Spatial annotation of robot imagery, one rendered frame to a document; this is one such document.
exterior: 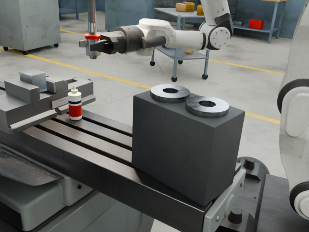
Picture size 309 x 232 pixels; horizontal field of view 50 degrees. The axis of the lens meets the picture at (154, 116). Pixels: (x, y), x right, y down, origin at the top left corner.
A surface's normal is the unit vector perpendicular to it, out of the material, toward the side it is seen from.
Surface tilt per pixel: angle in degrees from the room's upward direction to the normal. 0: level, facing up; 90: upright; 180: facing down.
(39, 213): 90
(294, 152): 115
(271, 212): 0
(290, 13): 90
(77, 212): 90
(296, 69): 90
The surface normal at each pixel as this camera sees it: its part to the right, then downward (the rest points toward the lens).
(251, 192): 0.05, -0.91
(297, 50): -0.37, 0.37
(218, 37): 0.23, 0.44
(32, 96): 0.83, 0.27
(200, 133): -0.68, 0.27
